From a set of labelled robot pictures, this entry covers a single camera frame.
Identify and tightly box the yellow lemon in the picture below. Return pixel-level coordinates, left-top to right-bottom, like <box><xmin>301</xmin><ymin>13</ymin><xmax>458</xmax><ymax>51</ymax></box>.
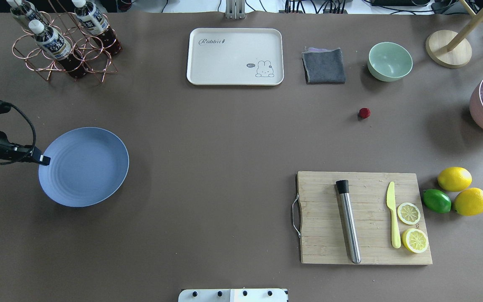
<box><xmin>437</xmin><ymin>167</ymin><xmax>472</xmax><ymax>192</ymax></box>
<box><xmin>454</xmin><ymin>187</ymin><xmax>483</xmax><ymax>216</ymax></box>

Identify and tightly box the steel muddler black tip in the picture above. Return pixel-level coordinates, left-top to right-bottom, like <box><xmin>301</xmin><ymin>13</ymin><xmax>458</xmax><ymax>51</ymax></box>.
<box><xmin>336</xmin><ymin>180</ymin><xmax>361</xmax><ymax>264</ymax></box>

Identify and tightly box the green bowl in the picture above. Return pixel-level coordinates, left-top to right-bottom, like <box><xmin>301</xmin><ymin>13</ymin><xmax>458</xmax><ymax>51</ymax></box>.
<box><xmin>367</xmin><ymin>42</ymin><xmax>413</xmax><ymax>82</ymax></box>

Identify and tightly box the grey folded cloth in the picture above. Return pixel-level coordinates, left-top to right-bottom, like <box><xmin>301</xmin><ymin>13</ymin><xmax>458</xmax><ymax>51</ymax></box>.
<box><xmin>301</xmin><ymin>47</ymin><xmax>346</xmax><ymax>84</ymax></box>

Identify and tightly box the yellow plastic knife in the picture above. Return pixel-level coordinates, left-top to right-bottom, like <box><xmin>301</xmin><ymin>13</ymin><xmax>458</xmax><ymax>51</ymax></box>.
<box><xmin>386</xmin><ymin>181</ymin><xmax>401</xmax><ymax>249</ymax></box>

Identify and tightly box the copper wire bottle rack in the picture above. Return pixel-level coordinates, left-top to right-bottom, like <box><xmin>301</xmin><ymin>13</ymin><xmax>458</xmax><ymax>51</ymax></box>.
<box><xmin>8</xmin><ymin>0</ymin><xmax>122</xmax><ymax>82</ymax></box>

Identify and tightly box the red strawberry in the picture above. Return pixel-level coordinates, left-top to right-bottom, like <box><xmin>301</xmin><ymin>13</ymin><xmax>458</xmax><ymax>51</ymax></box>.
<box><xmin>358</xmin><ymin>107</ymin><xmax>371</xmax><ymax>119</ymax></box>

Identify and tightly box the tea bottle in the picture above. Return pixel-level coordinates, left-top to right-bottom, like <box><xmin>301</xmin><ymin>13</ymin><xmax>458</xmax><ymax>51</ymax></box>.
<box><xmin>73</xmin><ymin>0</ymin><xmax>122</xmax><ymax>56</ymax></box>
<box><xmin>29</xmin><ymin>20</ymin><xmax>88</xmax><ymax>78</ymax></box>
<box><xmin>7</xmin><ymin>0</ymin><xmax>49</xmax><ymax>31</ymax></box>

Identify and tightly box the lemon slice inner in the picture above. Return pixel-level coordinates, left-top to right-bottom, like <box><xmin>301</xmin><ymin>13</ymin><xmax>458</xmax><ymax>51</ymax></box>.
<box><xmin>397</xmin><ymin>203</ymin><xmax>421</xmax><ymax>225</ymax></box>

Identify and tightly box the cream rabbit tray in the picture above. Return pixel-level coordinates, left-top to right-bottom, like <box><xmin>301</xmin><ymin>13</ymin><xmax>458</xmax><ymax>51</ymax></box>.
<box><xmin>186</xmin><ymin>28</ymin><xmax>284</xmax><ymax>86</ymax></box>

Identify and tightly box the blue round plate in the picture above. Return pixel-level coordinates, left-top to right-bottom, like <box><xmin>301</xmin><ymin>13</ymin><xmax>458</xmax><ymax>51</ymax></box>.
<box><xmin>38</xmin><ymin>128</ymin><xmax>129</xmax><ymax>208</ymax></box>

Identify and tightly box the wooden cup tree stand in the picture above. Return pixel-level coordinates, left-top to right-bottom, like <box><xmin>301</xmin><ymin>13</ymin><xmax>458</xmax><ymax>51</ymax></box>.
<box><xmin>425</xmin><ymin>8</ymin><xmax>483</xmax><ymax>68</ymax></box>

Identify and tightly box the lemon slice near edge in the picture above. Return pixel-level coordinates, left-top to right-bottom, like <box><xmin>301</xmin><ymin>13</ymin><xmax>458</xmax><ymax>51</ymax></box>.
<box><xmin>401</xmin><ymin>228</ymin><xmax>429</xmax><ymax>253</ymax></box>

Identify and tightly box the bamboo cutting board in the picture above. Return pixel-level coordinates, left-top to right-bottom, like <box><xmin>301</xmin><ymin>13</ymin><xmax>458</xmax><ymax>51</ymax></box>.
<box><xmin>296</xmin><ymin>171</ymin><xmax>432</xmax><ymax>266</ymax></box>

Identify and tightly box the green lime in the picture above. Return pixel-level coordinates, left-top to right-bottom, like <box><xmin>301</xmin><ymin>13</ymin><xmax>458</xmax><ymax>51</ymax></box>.
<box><xmin>422</xmin><ymin>189</ymin><xmax>452</xmax><ymax>213</ymax></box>

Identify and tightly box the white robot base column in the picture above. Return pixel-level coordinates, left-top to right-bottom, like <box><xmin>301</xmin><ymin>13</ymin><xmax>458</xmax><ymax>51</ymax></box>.
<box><xmin>178</xmin><ymin>288</ymin><xmax>289</xmax><ymax>302</ymax></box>

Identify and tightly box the aluminium frame post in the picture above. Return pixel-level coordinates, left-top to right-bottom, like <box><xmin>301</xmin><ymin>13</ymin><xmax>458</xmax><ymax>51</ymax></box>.
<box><xmin>225</xmin><ymin>0</ymin><xmax>246</xmax><ymax>20</ymax></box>

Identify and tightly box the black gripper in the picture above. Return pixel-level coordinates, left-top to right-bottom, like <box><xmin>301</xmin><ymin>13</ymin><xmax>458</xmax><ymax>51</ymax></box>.
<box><xmin>0</xmin><ymin>131</ymin><xmax>51</xmax><ymax>166</ymax></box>

